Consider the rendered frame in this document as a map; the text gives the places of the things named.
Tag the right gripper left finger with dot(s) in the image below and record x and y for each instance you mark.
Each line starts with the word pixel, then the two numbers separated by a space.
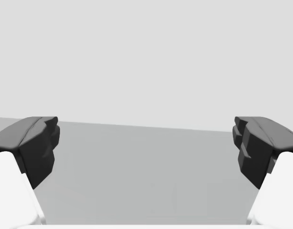
pixel 29 152

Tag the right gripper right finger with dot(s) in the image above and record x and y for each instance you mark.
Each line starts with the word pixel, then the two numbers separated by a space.
pixel 260 152

